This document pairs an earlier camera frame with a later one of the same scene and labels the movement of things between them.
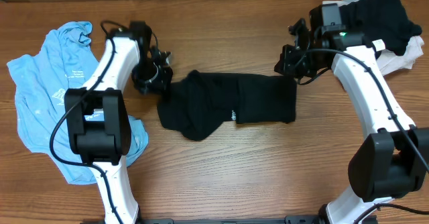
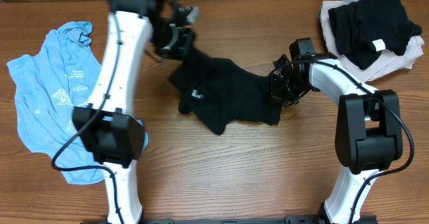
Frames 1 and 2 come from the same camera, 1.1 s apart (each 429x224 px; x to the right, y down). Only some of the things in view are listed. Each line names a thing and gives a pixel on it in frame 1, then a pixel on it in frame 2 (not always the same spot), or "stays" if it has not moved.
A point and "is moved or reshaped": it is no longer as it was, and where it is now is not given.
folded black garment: (380, 17) stays
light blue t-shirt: (64, 62) stays
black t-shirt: (200, 104) is moved or reshaped
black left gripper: (154, 80) → (181, 45)
